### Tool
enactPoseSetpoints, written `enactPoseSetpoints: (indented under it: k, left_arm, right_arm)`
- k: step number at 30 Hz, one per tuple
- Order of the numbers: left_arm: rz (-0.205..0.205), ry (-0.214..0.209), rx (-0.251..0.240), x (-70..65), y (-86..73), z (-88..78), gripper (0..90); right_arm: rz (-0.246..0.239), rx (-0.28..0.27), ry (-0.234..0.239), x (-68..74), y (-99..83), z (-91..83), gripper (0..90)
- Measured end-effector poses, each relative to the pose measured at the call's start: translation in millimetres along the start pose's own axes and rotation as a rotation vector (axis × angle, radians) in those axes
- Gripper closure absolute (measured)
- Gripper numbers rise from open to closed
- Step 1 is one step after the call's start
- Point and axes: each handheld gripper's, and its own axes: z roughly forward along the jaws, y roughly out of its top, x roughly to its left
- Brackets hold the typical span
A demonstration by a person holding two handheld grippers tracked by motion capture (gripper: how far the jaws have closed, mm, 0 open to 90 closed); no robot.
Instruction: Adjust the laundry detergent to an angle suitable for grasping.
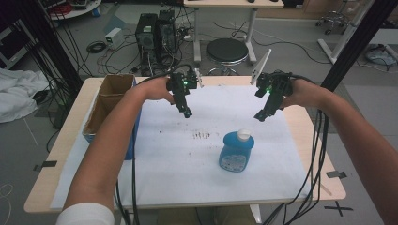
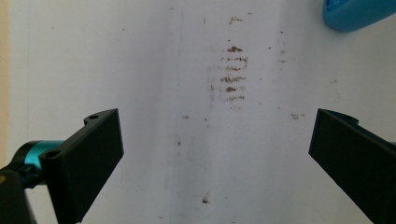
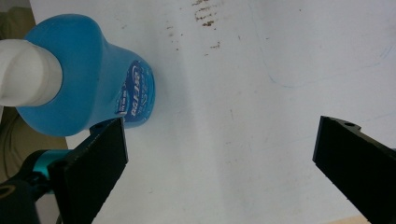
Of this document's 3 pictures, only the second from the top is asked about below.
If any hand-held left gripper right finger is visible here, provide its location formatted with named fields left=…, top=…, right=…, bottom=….
left=308, top=108, right=396, bottom=224

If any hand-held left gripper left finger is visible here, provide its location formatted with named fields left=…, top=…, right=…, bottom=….
left=39, top=108, right=124, bottom=224

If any blue bottle with white cap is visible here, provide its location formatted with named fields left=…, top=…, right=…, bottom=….
left=322, top=0, right=396, bottom=33

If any white table mat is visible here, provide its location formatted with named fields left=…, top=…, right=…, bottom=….
left=7, top=0, right=396, bottom=224

